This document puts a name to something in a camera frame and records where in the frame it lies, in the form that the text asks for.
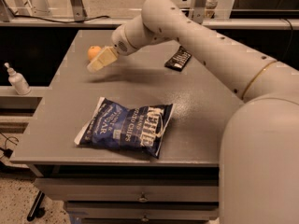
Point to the grey drawer cabinet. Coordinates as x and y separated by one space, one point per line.
191 143

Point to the top grey drawer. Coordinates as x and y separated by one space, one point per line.
127 190

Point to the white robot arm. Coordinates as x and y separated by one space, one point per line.
259 154

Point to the grey metal bracket leg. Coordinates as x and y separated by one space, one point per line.
79 12

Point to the white pump bottle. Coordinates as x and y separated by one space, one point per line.
17 81

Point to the black snack bar wrapper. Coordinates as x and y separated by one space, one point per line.
178 60

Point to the blue Kettle chip bag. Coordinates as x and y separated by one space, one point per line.
114 126

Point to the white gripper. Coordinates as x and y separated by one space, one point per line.
120 41

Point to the grey drawer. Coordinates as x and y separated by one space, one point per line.
142 211
127 190

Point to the grey metal post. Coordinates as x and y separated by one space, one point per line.
197 10

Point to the orange fruit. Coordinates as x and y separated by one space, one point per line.
93 51

